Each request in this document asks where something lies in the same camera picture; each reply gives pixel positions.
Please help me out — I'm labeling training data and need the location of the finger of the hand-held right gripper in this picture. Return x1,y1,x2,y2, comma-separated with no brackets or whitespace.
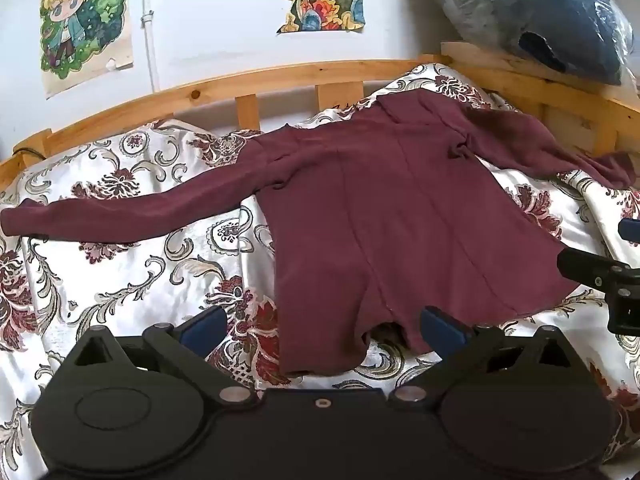
618,216,640,247
556,246,634,293

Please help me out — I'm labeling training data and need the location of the plastic bag of dark clothes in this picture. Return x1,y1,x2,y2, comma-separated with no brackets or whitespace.
410,0,636,86

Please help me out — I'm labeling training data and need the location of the maroon long-sleeve sweater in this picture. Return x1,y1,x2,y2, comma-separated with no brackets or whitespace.
0,92,637,376

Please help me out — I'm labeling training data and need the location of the wooden bed frame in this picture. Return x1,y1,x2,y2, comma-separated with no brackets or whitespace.
0,40,640,191

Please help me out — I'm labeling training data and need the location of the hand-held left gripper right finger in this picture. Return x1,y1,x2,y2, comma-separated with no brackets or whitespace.
392,306,581,406

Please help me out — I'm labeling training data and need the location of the floral satin bedspread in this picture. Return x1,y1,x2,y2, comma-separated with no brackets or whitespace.
0,62,640,480

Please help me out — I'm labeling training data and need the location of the cartoon figure wall poster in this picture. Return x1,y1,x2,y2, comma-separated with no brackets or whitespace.
40,0,135,100

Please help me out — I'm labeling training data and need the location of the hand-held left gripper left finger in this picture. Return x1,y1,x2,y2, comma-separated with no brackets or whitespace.
64,306,252,406

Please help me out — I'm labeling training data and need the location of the white wall pipe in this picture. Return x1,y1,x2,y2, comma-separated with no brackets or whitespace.
140,0,160,93

